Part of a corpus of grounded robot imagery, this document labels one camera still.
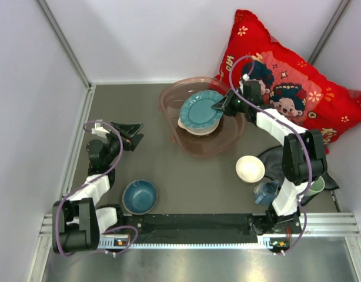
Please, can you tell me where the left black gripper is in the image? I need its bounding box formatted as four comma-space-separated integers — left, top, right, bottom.
105, 122, 144, 165

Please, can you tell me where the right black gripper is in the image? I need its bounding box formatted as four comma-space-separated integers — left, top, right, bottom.
212, 88, 249, 118

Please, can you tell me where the teal scalloped ceramic plate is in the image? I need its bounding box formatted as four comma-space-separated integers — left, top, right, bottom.
179, 90, 223, 129

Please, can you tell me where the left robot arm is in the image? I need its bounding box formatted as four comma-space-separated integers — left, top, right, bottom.
52, 120, 143, 256

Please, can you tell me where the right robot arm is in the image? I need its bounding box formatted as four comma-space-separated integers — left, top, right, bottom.
212, 81, 327, 235

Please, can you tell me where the pink translucent plastic bin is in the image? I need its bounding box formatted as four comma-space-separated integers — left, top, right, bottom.
158, 76, 247, 157

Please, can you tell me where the dark blue ceramic bowl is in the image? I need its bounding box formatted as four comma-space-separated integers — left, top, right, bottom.
122, 179, 158, 215

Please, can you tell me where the white ceramic bowl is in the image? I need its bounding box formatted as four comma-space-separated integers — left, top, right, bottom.
235, 156, 265, 183

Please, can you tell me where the red cartoon print pillow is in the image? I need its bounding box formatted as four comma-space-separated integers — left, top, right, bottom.
216, 9, 361, 145

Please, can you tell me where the dark grey cloth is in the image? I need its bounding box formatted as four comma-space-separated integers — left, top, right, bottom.
258, 146, 339, 206

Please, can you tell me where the blue speckled ceramic cup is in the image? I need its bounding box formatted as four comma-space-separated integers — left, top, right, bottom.
253, 180, 280, 206

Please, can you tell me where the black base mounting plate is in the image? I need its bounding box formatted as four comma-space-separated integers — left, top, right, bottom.
92, 213, 303, 244

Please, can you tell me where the pale green cup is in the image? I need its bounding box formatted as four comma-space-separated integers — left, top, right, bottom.
305, 176, 325, 197

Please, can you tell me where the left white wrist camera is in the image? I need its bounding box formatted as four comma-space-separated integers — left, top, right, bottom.
91, 120, 109, 139

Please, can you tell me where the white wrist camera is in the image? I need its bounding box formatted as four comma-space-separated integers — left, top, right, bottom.
242, 73, 250, 82
91, 120, 109, 139

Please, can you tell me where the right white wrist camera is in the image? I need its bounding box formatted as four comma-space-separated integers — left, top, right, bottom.
242, 73, 250, 82

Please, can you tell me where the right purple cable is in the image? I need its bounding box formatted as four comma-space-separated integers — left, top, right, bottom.
229, 55, 312, 255

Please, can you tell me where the left aluminium corner post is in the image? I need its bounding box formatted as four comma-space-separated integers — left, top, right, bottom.
35, 0, 92, 89

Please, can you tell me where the aluminium corner post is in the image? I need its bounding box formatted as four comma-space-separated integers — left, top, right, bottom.
35, 0, 92, 89
307, 0, 352, 65

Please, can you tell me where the right aluminium corner post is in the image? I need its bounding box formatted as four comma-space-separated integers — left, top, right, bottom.
307, 0, 352, 65

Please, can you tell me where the aluminium front frame rail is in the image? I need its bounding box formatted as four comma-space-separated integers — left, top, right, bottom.
39, 213, 361, 250

